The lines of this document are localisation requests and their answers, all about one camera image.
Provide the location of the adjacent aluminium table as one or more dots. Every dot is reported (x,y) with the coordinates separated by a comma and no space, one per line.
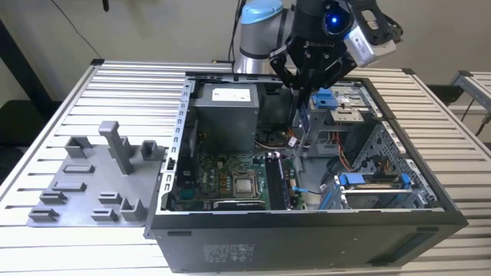
(474,86)

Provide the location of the black empty RAM slot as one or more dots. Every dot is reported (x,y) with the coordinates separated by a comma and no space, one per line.
(272,184)

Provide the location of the black graphics card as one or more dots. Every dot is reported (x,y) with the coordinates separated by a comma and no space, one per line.
(238,205)

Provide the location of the silver box wrist camera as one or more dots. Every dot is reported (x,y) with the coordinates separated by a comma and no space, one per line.
(365,49)

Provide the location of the silver CPU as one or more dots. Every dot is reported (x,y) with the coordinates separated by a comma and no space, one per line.
(245,187)

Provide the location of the hard disk in blue carrier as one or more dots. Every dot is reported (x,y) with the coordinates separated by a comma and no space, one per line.
(352,178)

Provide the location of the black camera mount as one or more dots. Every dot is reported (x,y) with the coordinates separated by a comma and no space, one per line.
(388,28)

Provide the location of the CPU socket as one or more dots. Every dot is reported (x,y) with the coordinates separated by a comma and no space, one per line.
(244,174)

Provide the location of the black equipment stand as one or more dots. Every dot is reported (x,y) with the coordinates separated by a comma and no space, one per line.
(23,120)

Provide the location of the grey metal drive cage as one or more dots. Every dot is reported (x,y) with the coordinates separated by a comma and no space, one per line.
(318,143)

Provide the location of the green motherboard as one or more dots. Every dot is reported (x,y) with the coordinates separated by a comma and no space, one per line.
(213,172)

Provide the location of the grey power supply unit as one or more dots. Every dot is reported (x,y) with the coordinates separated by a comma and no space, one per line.
(226,126)

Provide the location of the green RAM stick white label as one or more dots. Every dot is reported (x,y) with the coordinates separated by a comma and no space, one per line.
(305,119)

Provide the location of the black plastic corner cap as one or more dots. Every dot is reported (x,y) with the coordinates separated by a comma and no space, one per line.
(409,71)
(98,61)

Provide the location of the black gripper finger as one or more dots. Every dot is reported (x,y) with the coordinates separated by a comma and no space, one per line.
(281,66)
(340,72)

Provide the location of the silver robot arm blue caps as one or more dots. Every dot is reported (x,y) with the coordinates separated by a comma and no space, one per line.
(261,34)

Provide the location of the black PC case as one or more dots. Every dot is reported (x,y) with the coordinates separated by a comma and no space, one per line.
(308,241)

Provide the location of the blue plastic drive clip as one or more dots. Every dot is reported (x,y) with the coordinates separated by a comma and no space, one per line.
(325,92)
(325,103)

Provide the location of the grey plastic parts rack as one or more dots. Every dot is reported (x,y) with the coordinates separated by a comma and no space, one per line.
(99,175)

